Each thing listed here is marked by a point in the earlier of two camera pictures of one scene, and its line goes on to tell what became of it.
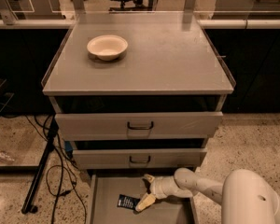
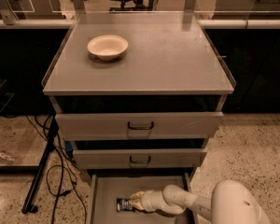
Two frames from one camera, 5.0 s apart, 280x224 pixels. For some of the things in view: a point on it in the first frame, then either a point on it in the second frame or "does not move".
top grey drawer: (142, 125) does not move
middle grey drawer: (143, 158) does not move
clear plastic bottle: (2, 156) does not move
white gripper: (157, 189) -> (149, 200)
